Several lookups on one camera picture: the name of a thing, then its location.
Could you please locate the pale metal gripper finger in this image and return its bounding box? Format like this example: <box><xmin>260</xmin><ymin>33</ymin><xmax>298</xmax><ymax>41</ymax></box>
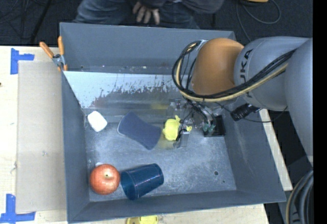
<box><xmin>168</xmin><ymin>99</ymin><xmax>184</xmax><ymax>118</ymax></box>
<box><xmin>175</xmin><ymin>130</ymin><xmax>191</xmax><ymax>149</ymax></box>

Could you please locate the yellow toy animal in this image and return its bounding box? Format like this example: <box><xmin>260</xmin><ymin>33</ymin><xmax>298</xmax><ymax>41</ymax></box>
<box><xmin>162</xmin><ymin>115</ymin><xmax>193</xmax><ymax>142</ymax></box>

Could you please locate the person's hand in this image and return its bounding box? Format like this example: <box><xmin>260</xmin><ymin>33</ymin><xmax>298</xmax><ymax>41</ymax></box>
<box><xmin>132</xmin><ymin>1</ymin><xmax>161</xmax><ymax>25</ymax></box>

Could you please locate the grey metal bin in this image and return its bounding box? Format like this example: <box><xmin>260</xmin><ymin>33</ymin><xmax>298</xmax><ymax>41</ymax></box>
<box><xmin>59</xmin><ymin>22</ymin><xmax>287</xmax><ymax>223</ymax></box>

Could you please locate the dark blue sponge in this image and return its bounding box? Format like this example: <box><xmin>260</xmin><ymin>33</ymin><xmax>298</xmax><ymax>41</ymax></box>
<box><xmin>116</xmin><ymin>111</ymin><xmax>162</xmax><ymax>151</ymax></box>

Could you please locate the dark blue cup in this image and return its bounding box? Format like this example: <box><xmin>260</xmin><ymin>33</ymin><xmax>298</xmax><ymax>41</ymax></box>
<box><xmin>120</xmin><ymin>163</ymin><xmax>165</xmax><ymax>201</ymax></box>

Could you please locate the white rounded block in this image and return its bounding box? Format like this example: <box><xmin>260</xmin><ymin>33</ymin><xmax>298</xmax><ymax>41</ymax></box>
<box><xmin>87</xmin><ymin>110</ymin><xmax>108</xmax><ymax>133</ymax></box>

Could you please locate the red apple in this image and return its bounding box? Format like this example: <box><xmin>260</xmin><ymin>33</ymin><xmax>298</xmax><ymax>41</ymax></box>
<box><xmin>88</xmin><ymin>163</ymin><xmax>121</xmax><ymax>196</ymax></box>

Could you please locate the pale flat board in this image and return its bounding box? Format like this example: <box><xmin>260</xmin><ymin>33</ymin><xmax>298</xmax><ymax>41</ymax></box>
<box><xmin>15</xmin><ymin>60</ymin><xmax>68</xmax><ymax>215</ymax></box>

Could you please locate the black cylinder on white bracket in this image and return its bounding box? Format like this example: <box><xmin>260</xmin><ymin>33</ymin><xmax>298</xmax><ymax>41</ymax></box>
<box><xmin>229</xmin><ymin>102</ymin><xmax>261</xmax><ymax>123</ymax></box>

